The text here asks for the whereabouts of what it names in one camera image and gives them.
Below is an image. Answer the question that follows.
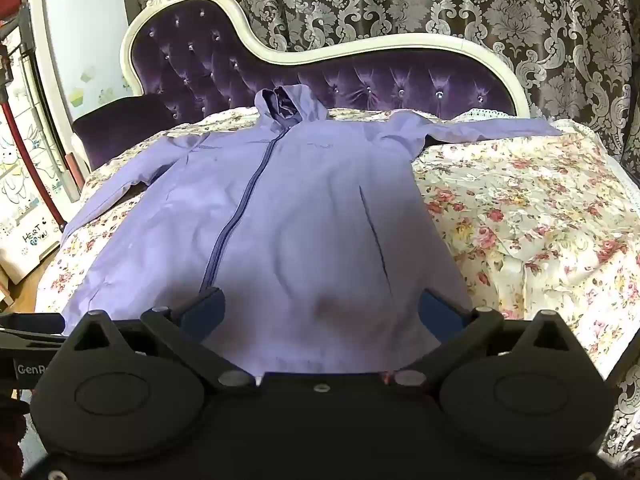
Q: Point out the red stick vacuum cleaner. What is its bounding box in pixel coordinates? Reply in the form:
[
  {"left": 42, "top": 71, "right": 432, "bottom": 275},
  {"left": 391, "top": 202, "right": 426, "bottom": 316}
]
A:
[{"left": 0, "top": 5, "right": 68, "bottom": 228}]

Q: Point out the pale blue door white frame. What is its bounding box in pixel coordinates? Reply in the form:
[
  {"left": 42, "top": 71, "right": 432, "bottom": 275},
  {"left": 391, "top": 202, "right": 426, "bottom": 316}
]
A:
[{"left": 27, "top": 0, "right": 138, "bottom": 201}]

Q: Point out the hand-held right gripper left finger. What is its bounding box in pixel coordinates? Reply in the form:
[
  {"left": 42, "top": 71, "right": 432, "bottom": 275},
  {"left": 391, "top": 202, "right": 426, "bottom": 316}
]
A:
[{"left": 65, "top": 286, "right": 257, "bottom": 395}]

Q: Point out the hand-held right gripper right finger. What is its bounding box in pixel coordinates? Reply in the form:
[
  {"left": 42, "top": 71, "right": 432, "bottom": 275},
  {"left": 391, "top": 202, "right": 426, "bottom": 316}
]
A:
[{"left": 384, "top": 287, "right": 581, "bottom": 395}]

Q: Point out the lavender hooded zip jacket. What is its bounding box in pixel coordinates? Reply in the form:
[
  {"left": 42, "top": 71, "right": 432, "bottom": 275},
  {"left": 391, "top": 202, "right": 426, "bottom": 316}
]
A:
[{"left": 60, "top": 85, "right": 563, "bottom": 376}]

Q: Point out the brown damask patterned curtain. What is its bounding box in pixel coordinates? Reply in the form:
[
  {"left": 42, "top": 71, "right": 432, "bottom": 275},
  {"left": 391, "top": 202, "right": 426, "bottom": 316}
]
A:
[{"left": 132, "top": 0, "right": 640, "bottom": 461}]

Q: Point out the white rabbit print drawer cabinet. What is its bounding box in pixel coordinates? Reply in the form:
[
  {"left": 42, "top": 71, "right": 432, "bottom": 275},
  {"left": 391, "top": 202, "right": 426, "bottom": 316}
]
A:
[{"left": 0, "top": 25, "right": 68, "bottom": 286}]

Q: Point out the purple tufted sofa white frame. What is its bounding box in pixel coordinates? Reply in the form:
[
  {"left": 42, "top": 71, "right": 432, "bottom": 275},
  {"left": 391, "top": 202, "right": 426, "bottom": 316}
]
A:
[{"left": 72, "top": 0, "right": 531, "bottom": 171}]

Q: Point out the floral print blanket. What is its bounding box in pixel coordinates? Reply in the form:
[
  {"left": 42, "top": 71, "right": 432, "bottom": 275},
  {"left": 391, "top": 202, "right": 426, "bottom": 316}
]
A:
[{"left": 35, "top": 107, "right": 640, "bottom": 361}]

